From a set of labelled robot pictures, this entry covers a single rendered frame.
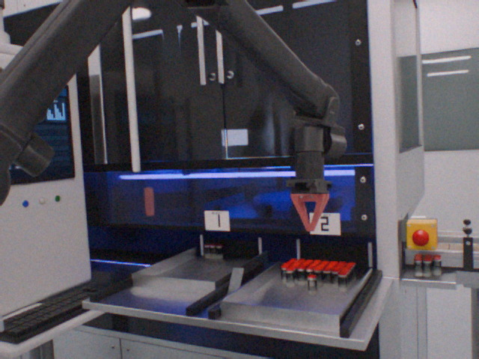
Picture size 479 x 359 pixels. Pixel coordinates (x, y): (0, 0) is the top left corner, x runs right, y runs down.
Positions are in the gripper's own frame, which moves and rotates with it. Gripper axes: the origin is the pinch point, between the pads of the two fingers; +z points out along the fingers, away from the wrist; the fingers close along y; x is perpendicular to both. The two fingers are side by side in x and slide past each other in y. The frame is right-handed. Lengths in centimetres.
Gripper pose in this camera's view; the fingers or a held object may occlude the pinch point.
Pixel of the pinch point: (310, 226)
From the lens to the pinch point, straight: 90.5
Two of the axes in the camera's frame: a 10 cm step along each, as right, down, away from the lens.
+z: 0.0, 10.0, -0.7
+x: -8.9, 0.4, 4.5
